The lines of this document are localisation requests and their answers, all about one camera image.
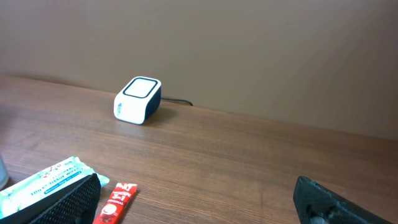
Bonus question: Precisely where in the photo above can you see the red Nescafe coffee stick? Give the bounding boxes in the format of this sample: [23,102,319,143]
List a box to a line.
[93,183,137,224]

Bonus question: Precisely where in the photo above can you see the green lid jar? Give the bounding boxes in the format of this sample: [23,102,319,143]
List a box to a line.
[0,158,9,189]

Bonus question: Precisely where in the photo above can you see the black scanner cable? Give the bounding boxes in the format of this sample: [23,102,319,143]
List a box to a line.
[160,97,194,107]

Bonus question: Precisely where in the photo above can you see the white barcode scanner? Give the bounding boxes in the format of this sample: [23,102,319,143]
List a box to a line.
[113,76,162,125]

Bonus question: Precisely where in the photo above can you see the teal tissue wipes pack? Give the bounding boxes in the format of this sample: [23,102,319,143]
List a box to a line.
[1,157,109,219]

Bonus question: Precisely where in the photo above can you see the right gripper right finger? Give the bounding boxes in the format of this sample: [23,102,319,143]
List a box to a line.
[293,176,392,224]

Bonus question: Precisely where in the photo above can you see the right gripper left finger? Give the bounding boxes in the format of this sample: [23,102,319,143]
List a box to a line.
[1,174,101,224]

